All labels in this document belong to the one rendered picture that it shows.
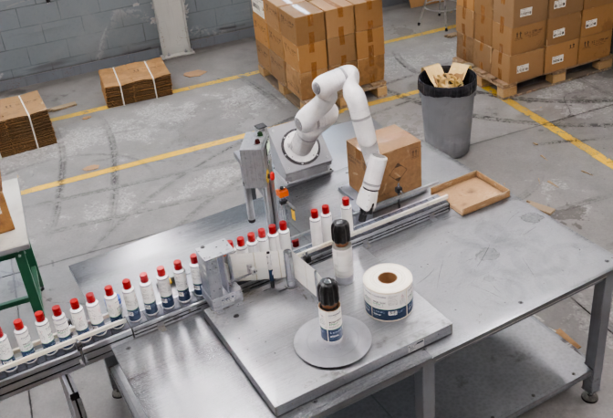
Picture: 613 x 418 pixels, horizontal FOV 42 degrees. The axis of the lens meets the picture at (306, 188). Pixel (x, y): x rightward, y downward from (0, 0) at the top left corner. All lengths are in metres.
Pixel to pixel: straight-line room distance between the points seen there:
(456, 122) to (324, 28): 1.51
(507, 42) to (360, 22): 1.25
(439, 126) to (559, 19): 1.71
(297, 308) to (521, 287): 0.96
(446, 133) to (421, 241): 2.37
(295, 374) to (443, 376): 1.11
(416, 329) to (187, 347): 0.93
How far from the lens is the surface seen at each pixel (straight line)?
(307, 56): 6.84
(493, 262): 3.67
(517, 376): 4.01
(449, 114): 5.99
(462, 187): 4.20
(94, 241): 5.74
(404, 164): 4.05
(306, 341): 3.18
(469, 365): 4.05
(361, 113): 3.56
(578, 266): 3.69
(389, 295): 3.17
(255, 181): 3.39
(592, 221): 5.54
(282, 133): 4.36
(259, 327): 3.29
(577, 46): 7.48
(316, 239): 3.65
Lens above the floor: 2.99
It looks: 30 degrees down
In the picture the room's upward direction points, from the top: 6 degrees counter-clockwise
